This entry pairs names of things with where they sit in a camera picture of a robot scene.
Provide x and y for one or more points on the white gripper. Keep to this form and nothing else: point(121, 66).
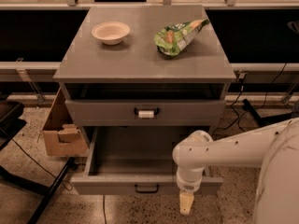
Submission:
point(187, 184)

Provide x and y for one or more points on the grey drawer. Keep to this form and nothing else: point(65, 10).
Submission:
point(145, 112)
point(131, 160)

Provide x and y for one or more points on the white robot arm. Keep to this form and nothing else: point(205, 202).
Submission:
point(273, 148)

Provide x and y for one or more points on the grey drawer cabinet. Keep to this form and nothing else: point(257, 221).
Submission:
point(135, 69)

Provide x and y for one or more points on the grey top drawer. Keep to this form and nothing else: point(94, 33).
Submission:
point(145, 112)

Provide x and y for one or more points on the brown cardboard box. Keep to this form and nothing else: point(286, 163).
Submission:
point(62, 137)

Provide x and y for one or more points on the green chip bag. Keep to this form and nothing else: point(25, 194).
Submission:
point(173, 39)

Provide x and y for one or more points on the white paper bowl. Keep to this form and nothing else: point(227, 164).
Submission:
point(111, 32)

